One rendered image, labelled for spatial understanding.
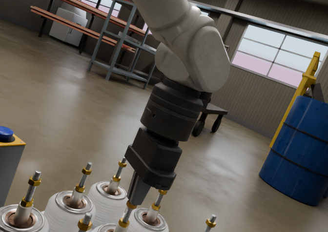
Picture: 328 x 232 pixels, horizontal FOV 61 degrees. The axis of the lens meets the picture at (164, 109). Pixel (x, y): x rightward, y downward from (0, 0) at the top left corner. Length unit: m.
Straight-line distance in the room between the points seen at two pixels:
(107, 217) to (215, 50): 0.44
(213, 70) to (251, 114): 6.53
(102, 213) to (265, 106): 6.38
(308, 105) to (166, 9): 2.22
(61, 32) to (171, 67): 9.35
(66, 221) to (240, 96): 6.62
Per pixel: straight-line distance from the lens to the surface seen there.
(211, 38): 0.40
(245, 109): 6.99
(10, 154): 0.64
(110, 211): 0.68
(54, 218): 0.59
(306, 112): 2.52
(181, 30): 0.38
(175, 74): 0.44
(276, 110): 6.86
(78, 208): 0.60
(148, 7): 0.38
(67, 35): 9.59
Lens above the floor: 0.57
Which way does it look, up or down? 8 degrees down
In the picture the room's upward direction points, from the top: 23 degrees clockwise
